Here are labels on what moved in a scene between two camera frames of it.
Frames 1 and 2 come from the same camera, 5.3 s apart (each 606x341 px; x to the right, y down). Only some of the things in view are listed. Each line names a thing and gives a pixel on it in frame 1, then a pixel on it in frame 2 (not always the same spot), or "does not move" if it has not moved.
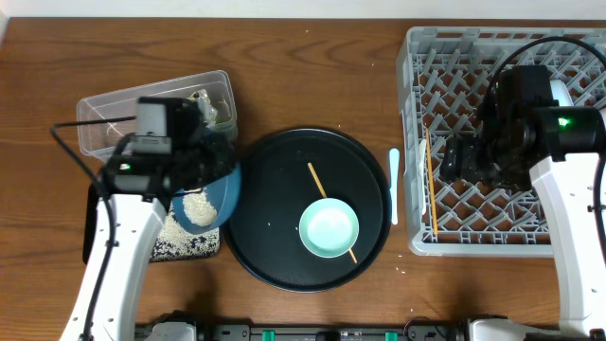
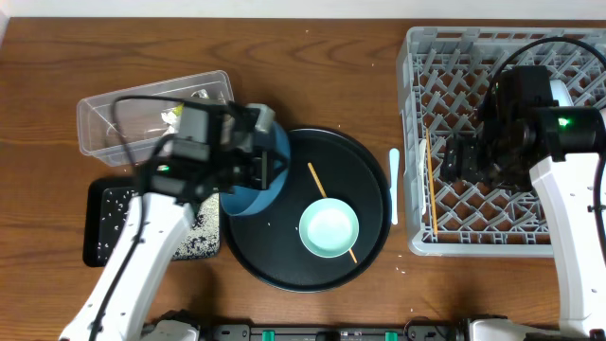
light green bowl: [329, 227] does not move
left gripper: [223, 147] -> [267, 169]
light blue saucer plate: [561, 93] does not move
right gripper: [460, 163] does not move
